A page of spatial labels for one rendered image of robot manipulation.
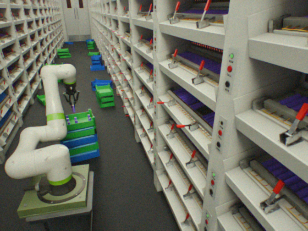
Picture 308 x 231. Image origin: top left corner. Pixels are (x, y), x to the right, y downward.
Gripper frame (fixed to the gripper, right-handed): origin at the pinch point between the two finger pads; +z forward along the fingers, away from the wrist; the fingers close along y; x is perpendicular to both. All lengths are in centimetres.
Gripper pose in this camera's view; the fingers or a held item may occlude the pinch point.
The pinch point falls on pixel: (72, 103)
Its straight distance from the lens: 199.9
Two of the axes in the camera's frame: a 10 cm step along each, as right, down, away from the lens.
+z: -1.8, 6.5, 7.4
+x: -3.8, -7.4, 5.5
